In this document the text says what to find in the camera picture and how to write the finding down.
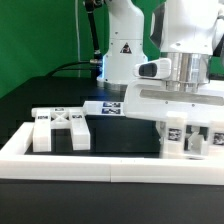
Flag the black table cables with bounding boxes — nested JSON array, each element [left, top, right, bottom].
[[45, 60, 101, 78]]

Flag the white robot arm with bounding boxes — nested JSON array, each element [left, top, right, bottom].
[[97, 0, 224, 145]]

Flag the white chair back frame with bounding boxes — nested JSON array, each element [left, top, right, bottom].
[[31, 107, 91, 152]]

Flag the white thin cable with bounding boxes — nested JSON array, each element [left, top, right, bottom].
[[75, 0, 82, 78]]

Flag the black corrugated hose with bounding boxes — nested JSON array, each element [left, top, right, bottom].
[[83, 0, 108, 78]]

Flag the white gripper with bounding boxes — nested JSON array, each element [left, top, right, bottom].
[[123, 58, 224, 149]]

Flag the white sheet with tags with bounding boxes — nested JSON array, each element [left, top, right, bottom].
[[83, 101, 124, 116]]

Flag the white U-shaped fence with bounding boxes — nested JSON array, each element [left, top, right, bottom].
[[0, 122, 224, 186]]

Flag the white chair seat part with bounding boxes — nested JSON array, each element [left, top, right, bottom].
[[160, 126, 224, 160]]

